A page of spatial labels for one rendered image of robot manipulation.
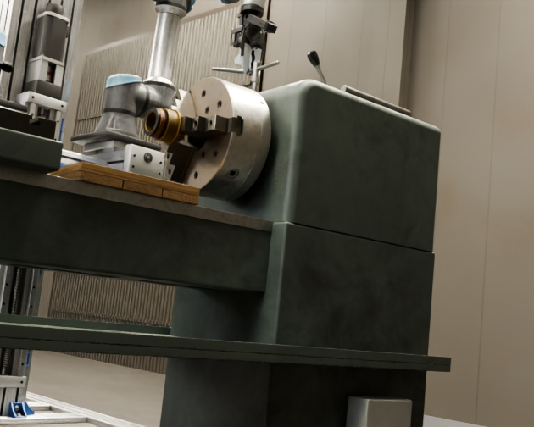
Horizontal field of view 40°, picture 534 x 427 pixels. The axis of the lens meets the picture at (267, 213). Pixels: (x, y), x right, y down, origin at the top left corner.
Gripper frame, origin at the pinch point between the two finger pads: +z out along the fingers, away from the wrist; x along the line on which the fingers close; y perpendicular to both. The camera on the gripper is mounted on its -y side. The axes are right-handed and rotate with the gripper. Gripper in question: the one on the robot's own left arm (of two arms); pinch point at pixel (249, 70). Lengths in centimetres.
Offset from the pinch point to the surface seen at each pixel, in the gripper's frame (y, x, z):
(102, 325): 18, 29, 80
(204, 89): -12.8, 23.6, 14.8
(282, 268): -34, 8, 61
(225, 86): -22.2, 23.6, 15.9
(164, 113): -14.7, 35.7, 25.1
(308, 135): -33.9, 4.1, 25.6
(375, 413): -41, -21, 95
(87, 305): 567, -233, 79
